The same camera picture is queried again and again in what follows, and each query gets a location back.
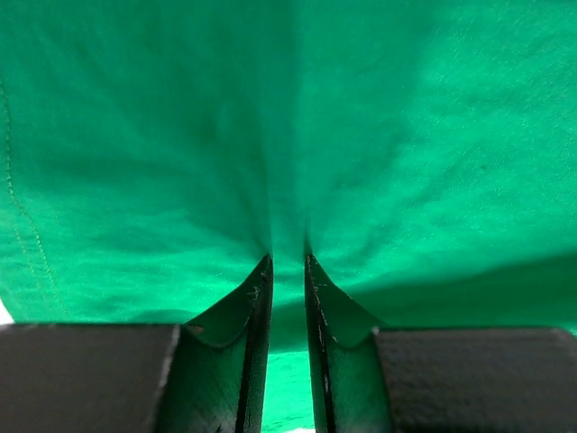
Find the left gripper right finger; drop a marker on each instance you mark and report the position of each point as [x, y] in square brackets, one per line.
[346, 377]

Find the green t shirt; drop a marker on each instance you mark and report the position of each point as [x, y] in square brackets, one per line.
[424, 151]

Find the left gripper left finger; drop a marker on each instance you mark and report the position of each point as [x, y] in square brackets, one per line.
[218, 367]

